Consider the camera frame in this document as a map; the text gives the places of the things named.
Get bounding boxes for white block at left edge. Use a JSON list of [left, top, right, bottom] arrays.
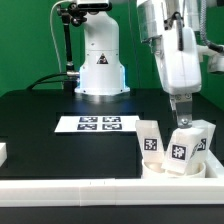
[[0, 143, 7, 167]]

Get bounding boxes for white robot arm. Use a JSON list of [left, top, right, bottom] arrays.
[[77, 0, 224, 128]]

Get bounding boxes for black cables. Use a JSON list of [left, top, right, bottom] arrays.
[[26, 73, 80, 91]]

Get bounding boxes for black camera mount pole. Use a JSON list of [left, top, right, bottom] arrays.
[[57, 3, 87, 93]]

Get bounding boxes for white marker sheet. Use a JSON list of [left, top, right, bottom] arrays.
[[55, 115, 139, 133]]

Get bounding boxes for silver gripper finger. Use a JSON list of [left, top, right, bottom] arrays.
[[169, 93, 192, 128]]

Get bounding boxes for white L-shaped fence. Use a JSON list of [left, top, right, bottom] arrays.
[[0, 154, 224, 207]]

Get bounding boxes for white cable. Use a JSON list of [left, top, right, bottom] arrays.
[[49, 0, 72, 74]]

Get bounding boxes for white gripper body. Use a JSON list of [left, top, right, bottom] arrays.
[[155, 27, 218, 95]]

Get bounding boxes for white round stool seat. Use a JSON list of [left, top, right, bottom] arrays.
[[141, 161, 206, 179]]

